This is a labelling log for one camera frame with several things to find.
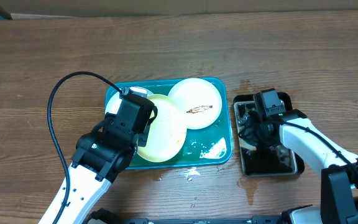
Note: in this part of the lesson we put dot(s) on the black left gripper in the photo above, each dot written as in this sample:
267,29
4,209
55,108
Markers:
143,135

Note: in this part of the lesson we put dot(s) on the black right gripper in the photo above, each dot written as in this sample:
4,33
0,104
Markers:
272,142

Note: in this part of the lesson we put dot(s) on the white plate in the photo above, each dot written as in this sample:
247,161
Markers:
114,103
199,100

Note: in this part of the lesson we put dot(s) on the yellow green scrubbing sponge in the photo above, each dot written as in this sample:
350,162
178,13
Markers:
248,145

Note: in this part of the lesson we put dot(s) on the pale yellow plate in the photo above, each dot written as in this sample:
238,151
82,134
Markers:
167,132

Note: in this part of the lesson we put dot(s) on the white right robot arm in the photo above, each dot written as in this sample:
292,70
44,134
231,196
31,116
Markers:
337,168

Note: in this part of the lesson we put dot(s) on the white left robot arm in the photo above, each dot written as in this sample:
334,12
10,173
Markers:
99,157

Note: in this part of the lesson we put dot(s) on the black soapy water tray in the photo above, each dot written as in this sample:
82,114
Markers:
271,162

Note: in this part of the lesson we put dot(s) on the teal plastic tray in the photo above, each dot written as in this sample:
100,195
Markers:
206,146

